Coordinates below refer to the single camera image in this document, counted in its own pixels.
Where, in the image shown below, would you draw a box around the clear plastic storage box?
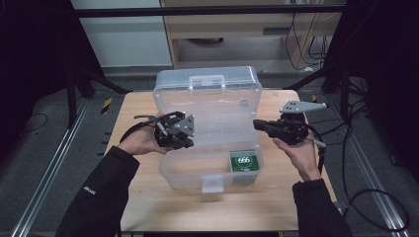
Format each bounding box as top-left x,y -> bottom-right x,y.
152,65 -> 266,194

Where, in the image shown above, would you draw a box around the light wooden desk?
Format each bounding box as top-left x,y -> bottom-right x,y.
159,0 -> 347,71

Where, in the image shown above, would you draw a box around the aluminium floor rail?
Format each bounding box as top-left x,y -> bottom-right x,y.
10,98 -> 91,237
325,94 -> 407,237

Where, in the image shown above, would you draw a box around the black curtain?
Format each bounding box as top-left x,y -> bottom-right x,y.
324,0 -> 419,184
0,0 -> 105,161

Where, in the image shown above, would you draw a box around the yellow black tape strip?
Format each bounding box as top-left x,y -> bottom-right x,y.
100,97 -> 114,116
310,94 -> 331,110

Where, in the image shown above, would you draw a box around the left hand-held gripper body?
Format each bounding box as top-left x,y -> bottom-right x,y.
154,114 -> 196,148

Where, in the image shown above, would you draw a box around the black metal stand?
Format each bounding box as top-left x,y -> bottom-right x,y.
64,61 -> 132,130
283,61 -> 353,123

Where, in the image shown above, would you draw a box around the white cabinet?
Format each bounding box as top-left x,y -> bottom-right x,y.
70,0 -> 173,69

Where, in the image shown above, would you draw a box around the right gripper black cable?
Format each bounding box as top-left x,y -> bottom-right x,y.
305,122 -> 328,176

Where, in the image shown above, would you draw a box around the person's left hand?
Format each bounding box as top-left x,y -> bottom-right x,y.
117,113 -> 174,157

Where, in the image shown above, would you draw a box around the black horizontal bar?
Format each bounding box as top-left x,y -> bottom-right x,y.
73,4 -> 348,19

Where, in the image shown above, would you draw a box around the thin black floor cable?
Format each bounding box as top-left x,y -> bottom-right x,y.
19,112 -> 49,134

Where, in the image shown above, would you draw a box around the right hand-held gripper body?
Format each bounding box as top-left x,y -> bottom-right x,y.
273,100 -> 328,146

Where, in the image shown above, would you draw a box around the person's right hand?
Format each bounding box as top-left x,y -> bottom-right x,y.
272,134 -> 322,183

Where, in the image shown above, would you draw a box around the green and white carton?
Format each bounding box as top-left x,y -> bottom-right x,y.
228,149 -> 262,173

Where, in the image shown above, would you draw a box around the thick black looped cable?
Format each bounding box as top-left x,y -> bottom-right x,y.
341,98 -> 411,232

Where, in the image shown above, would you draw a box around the hanging black desk cables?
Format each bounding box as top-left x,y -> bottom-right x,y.
284,12 -> 331,72

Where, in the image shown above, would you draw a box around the dark round object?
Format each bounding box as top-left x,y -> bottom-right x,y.
187,37 -> 225,46

